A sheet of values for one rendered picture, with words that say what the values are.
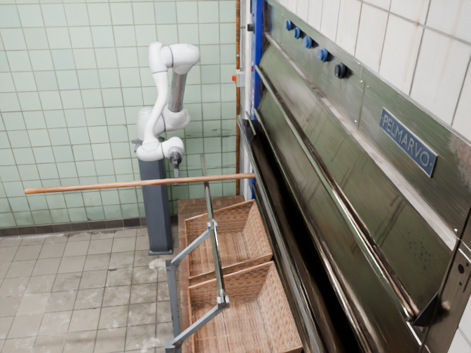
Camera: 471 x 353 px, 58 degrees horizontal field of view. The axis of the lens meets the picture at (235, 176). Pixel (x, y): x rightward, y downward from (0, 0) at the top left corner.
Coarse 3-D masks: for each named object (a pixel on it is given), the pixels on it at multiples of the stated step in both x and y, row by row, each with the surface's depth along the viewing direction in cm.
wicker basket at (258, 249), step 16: (224, 208) 279; (240, 208) 281; (256, 208) 271; (192, 224) 282; (224, 224) 286; (240, 224) 288; (256, 224) 267; (192, 240) 284; (208, 240) 283; (224, 240) 283; (256, 240) 262; (208, 256) 270; (224, 256) 270; (240, 256) 270; (256, 256) 257; (208, 272) 234; (224, 272) 258; (208, 288) 240
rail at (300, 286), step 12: (240, 120) 244; (252, 156) 207; (264, 180) 188; (264, 192) 180; (276, 216) 165; (276, 228) 160; (288, 252) 147; (300, 276) 137; (300, 288) 132; (312, 312) 124; (312, 324) 121; (324, 348) 114
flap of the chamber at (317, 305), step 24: (264, 144) 226; (264, 168) 202; (288, 192) 187; (288, 216) 170; (288, 240) 156; (312, 240) 158; (288, 264) 144; (312, 264) 146; (312, 288) 136; (336, 312) 129; (312, 336) 120; (336, 336) 121
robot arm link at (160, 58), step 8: (152, 48) 254; (160, 48) 255; (168, 48) 257; (152, 56) 254; (160, 56) 255; (168, 56) 256; (152, 64) 256; (160, 64) 255; (168, 64) 258; (152, 72) 258
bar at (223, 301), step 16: (208, 192) 227; (208, 208) 215; (208, 224) 203; (176, 256) 212; (176, 288) 221; (224, 288) 168; (176, 304) 225; (224, 304) 162; (176, 320) 231; (208, 320) 166; (176, 336) 238; (176, 352) 175
